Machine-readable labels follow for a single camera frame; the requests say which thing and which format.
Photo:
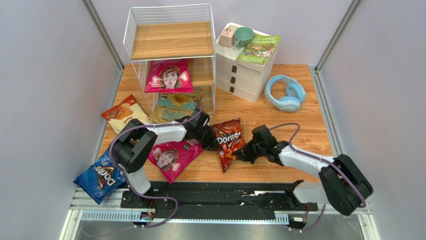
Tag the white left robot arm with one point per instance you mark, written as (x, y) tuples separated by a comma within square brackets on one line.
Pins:
[(130, 150)]

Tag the blue Doritos bag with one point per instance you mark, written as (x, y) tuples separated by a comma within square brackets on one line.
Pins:
[(100, 179)]

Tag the white wire wooden shelf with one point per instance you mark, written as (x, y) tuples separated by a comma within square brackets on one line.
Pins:
[(175, 32)]

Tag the tan kettle chips bag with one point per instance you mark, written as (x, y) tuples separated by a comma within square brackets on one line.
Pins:
[(174, 106)]

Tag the green treehouse book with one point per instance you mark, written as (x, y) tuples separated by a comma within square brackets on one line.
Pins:
[(259, 50)]

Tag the green mug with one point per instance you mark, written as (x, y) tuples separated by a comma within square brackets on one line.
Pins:
[(243, 36)]

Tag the pink real chips bag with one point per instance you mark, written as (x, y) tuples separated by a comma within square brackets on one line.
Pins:
[(173, 157), (169, 76)]

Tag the light blue headphones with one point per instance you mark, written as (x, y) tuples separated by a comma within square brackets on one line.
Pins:
[(295, 94)]

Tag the cream orange chips bag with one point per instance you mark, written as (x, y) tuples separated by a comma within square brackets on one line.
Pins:
[(120, 115)]

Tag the white drawer cabinet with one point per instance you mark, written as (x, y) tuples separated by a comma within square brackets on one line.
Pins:
[(244, 80)]

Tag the pink cube adapter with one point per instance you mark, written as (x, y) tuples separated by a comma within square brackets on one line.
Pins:
[(226, 38)]

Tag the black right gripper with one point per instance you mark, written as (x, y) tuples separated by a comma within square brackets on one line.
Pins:
[(251, 151)]

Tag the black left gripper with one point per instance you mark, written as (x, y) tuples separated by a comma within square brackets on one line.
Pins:
[(212, 143)]

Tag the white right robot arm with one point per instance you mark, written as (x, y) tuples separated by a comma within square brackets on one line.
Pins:
[(342, 184)]

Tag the red Doritos bag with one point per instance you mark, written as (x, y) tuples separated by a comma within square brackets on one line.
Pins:
[(229, 135)]

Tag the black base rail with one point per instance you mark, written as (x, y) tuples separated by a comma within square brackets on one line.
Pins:
[(219, 201)]

